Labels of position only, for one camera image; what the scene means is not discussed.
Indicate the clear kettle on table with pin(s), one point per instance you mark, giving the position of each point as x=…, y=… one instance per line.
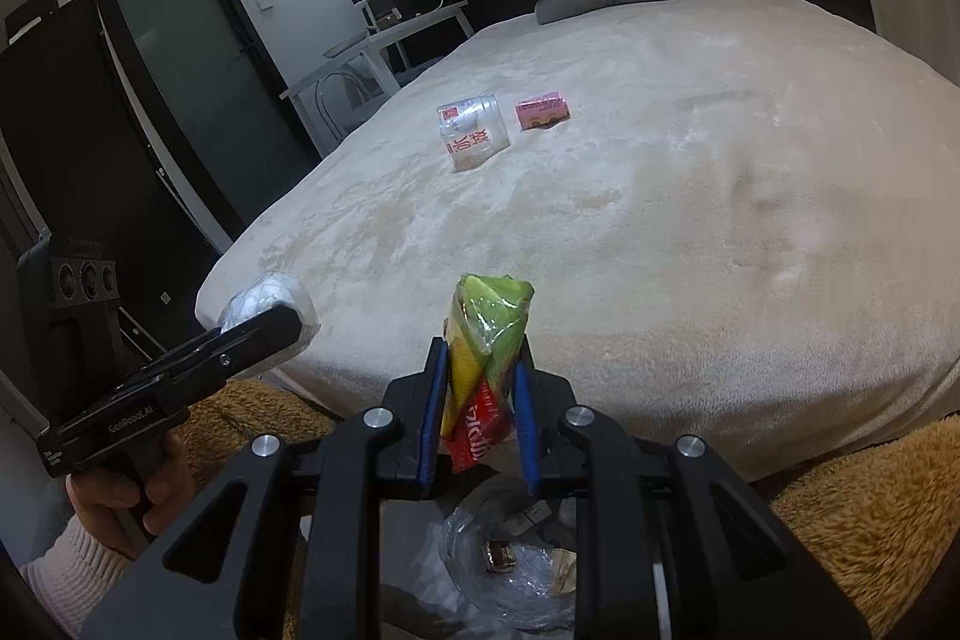
x=381, y=14

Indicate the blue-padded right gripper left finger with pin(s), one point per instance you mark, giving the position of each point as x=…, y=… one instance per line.
x=287, y=528

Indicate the brown fuzzy rug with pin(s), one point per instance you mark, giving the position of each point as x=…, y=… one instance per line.
x=883, y=522

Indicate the white plastic bag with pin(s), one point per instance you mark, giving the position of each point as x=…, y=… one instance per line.
x=269, y=291

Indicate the left cream sweater forearm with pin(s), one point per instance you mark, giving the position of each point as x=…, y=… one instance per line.
x=77, y=572

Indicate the clear plastic bottle red label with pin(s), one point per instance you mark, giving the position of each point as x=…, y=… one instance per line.
x=472, y=130

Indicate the pink text carton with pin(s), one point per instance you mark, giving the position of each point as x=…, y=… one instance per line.
x=541, y=111

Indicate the clear trash bag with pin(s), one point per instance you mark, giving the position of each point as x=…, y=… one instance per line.
x=434, y=583

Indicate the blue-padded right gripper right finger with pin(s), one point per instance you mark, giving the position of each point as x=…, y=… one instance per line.
x=670, y=541

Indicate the grey chair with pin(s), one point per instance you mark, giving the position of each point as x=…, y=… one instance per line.
x=349, y=96

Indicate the left hand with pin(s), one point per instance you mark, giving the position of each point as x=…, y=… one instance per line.
x=98, y=498

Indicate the dark glass door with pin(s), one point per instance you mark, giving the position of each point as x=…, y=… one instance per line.
x=213, y=94

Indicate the beige plush bed blanket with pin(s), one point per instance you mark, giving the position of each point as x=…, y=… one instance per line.
x=747, y=228

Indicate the green yellow snack wrapper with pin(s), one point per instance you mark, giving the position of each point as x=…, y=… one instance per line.
x=484, y=332

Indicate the white side table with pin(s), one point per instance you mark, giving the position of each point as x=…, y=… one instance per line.
x=324, y=130

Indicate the dark brown snack wrapper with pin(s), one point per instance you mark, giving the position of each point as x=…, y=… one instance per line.
x=499, y=556

